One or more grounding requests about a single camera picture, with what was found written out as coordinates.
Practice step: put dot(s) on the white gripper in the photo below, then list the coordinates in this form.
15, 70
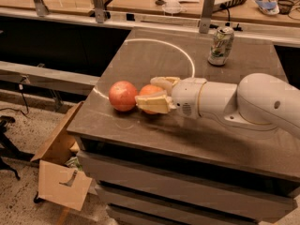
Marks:
186, 95

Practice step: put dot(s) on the orange fruit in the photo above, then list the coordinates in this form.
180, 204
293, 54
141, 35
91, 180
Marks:
149, 90

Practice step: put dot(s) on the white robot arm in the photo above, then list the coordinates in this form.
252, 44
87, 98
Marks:
256, 107

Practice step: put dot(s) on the red apple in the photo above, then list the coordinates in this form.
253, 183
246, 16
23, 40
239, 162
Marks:
122, 96

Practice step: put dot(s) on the grey drawer cabinet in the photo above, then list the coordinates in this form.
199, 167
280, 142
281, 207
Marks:
166, 169

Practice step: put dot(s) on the green white soda can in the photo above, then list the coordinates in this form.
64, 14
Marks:
221, 46

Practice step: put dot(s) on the clear plastic cup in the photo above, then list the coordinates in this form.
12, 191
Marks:
172, 7

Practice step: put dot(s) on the white power strip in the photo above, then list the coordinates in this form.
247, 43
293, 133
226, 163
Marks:
222, 4

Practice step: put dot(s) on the white blue bowl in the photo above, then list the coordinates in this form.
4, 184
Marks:
268, 8

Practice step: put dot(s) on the open cardboard box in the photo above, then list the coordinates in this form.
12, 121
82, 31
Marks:
57, 183

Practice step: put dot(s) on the black mesh cup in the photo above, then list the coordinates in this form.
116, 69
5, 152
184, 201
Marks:
285, 6

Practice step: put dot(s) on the black chair base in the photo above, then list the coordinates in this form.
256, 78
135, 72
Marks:
8, 149

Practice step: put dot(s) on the metal bracket post right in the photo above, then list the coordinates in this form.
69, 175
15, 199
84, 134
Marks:
207, 11

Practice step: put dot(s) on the metal bracket post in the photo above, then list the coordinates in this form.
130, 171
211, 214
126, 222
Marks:
99, 11
207, 11
41, 8

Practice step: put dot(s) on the metal bracket post middle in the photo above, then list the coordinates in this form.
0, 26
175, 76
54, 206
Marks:
99, 11

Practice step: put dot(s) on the metal bracket post left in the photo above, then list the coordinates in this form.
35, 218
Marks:
41, 8

